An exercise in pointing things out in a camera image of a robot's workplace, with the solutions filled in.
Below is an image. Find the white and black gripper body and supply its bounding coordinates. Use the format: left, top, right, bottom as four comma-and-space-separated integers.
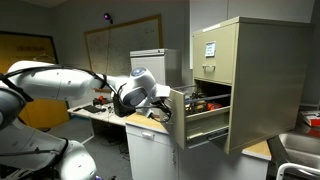
146, 97, 172, 123

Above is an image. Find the beige bottom cabinet drawer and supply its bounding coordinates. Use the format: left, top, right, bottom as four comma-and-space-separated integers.
164, 85, 231, 149

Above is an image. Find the beige cabinet drawer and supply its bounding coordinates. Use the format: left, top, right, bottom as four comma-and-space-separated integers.
193, 25, 237, 84
164, 85, 231, 149

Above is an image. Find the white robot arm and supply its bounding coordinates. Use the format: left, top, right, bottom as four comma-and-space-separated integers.
0, 60, 171, 180

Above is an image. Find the white counter base cabinet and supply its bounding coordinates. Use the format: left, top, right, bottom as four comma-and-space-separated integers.
125, 113, 271, 180

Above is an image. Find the grey two-drawer filing cabinet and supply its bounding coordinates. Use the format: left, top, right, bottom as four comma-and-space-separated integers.
130, 49, 182, 87

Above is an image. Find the orange tool in drawer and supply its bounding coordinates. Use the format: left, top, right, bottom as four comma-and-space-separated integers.
206, 103, 223, 111

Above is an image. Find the beige top cabinet drawer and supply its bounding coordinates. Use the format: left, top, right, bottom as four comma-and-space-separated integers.
193, 25, 237, 84

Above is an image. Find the beige metal filing cabinet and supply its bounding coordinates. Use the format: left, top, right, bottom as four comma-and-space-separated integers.
193, 17, 313, 154

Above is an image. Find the black box on desk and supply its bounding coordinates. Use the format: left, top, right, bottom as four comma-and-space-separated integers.
113, 95, 135, 117

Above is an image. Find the white office desk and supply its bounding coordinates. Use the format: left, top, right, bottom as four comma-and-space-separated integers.
67, 103, 126, 142

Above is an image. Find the red tool on desk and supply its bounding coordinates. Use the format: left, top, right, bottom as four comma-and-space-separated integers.
93, 96, 109, 105

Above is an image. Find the black keyboard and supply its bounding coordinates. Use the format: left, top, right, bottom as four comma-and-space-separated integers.
83, 105, 101, 113

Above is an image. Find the white paper label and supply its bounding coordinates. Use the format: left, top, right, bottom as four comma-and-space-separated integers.
205, 42, 216, 57

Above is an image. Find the wood-framed whiteboard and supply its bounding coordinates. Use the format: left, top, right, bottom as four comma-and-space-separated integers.
84, 15, 163, 76

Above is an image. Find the stainless steel sink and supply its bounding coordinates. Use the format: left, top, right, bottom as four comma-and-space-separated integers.
276, 133, 320, 180

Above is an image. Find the red and white box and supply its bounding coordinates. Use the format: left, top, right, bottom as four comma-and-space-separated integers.
301, 111, 320, 127

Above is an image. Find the yellow door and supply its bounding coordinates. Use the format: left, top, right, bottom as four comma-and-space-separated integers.
0, 32, 69, 128

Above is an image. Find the purple lit wall camera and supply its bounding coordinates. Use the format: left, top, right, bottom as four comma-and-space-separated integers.
103, 13, 113, 24

